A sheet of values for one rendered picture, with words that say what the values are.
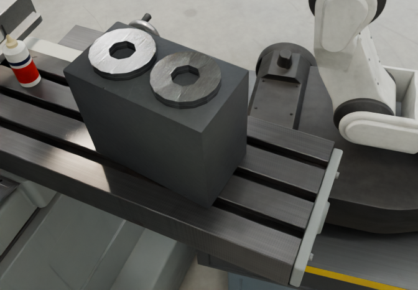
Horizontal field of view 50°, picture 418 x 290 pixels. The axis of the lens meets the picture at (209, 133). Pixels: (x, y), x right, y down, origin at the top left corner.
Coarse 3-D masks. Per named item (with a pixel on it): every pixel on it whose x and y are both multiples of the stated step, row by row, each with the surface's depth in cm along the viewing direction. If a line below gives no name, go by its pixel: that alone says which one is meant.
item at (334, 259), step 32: (320, 256) 117; (352, 256) 117; (384, 256) 116; (416, 256) 116; (256, 288) 142; (288, 288) 132; (320, 288) 128; (352, 288) 121; (384, 288) 114; (416, 288) 111
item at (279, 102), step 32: (288, 64) 130; (256, 96) 128; (288, 96) 127; (320, 96) 129; (320, 128) 122; (352, 160) 115; (384, 160) 115; (416, 160) 114; (352, 192) 109; (384, 192) 109; (416, 192) 108; (352, 224) 116; (384, 224) 112; (416, 224) 112
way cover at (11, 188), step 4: (0, 176) 80; (0, 180) 79; (4, 180) 80; (8, 180) 80; (12, 180) 80; (0, 184) 79; (4, 184) 79; (8, 184) 79; (12, 184) 79; (16, 184) 79; (0, 188) 78; (4, 188) 78; (8, 188) 78; (12, 188) 78; (0, 192) 77; (4, 192) 77; (8, 192) 77; (0, 196) 77; (4, 196) 77; (0, 200) 76
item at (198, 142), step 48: (96, 48) 59; (144, 48) 59; (96, 96) 59; (144, 96) 55; (192, 96) 53; (240, 96) 58; (96, 144) 71; (144, 144) 61; (192, 144) 54; (240, 144) 67; (192, 192) 64
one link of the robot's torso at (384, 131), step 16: (400, 80) 114; (416, 80) 109; (400, 96) 118; (416, 96) 104; (368, 112) 103; (416, 112) 102; (352, 128) 106; (368, 128) 104; (384, 128) 103; (400, 128) 102; (416, 128) 101; (368, 144) 110; (384, 144) 107; (400, 144) 106; (416, 144) 104
